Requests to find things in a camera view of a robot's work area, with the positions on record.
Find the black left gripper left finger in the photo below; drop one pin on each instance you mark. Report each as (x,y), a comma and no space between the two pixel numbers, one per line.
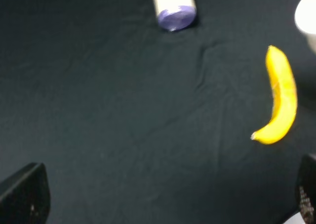
(25,196)

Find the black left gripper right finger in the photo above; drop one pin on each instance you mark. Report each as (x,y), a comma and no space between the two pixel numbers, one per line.
(306,189)

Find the white plastic bottle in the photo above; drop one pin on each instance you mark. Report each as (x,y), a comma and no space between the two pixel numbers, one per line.
(305,21)

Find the yellow banana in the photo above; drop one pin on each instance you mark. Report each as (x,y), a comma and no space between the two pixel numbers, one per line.
(285,98)

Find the black tablecloth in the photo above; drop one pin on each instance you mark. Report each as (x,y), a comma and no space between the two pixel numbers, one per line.
(137,125)

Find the purple white bag roll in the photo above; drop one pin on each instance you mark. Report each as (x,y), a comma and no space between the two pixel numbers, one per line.
(175,15)

